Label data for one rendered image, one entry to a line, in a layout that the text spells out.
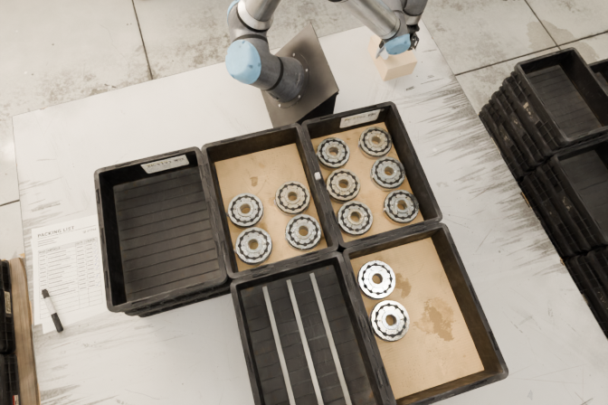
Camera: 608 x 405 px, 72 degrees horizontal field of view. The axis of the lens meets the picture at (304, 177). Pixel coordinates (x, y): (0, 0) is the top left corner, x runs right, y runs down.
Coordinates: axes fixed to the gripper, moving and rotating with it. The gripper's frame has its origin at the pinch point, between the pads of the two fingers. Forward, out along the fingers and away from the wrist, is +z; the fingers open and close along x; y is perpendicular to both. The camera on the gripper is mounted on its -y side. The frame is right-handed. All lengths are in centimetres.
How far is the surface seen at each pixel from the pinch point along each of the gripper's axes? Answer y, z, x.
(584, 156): 54, 37, 79
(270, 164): 33, -8, -58
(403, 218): 63, -11, -27
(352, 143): 34.4, -7.8, -31.2
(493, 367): 106, -14, -23
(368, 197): 53, -8, -33
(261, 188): 40, -8, -63
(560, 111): 34, 26, 72
